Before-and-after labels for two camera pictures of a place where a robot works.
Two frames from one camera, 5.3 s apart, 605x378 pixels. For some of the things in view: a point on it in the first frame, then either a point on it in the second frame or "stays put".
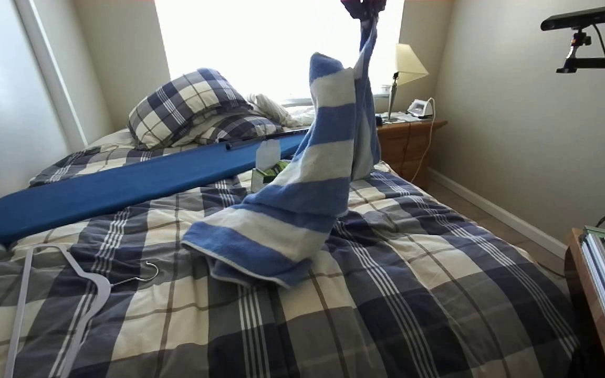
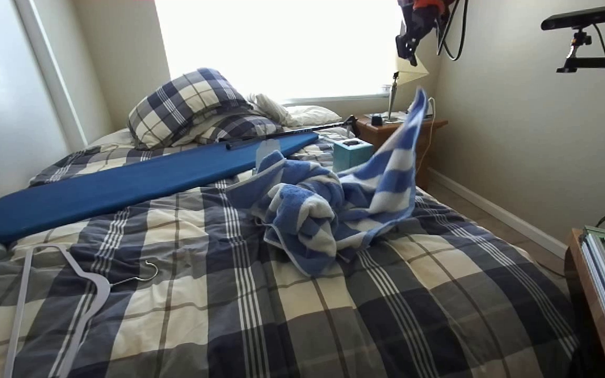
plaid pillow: (201, 105) stays put
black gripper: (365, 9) -> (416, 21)
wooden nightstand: (409, 145) stays put
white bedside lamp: (409, 66) stays put
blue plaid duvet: (407, 288) stays put
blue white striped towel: (278, 232) -> (315, 214)
